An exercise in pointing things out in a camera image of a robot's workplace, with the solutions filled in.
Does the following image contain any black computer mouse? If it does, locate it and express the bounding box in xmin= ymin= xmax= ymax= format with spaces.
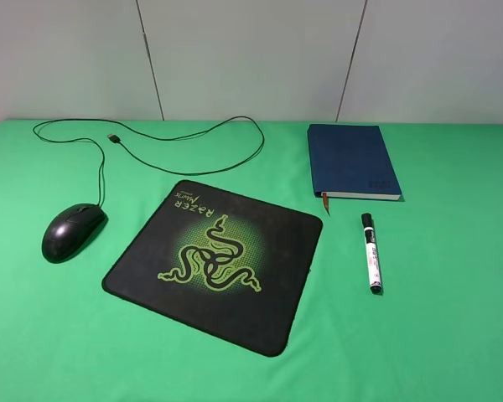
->
xmin=41 ymin=204 xmax=107 ymax=264

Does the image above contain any blue notebook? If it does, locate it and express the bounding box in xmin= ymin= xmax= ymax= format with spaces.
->
xmin=307 ymin=124 xmax=402 ymax=211

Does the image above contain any green tablecloth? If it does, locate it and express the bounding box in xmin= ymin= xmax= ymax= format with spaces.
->
xmin=0 ymin=121 xmax=503 ymax=401

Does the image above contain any black green Razer mousepad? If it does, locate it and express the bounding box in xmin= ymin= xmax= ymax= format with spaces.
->
xmin=101 ymin=180 xmax=323 ymax=357

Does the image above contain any black mouse cable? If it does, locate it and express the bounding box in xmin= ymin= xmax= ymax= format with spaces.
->
xmin=33 ymin=115 xmax=266 ymax=209

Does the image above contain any black white marker pen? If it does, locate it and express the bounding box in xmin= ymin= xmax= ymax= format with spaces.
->
xmin=361 ymin=213 xmax=382 ymax=295

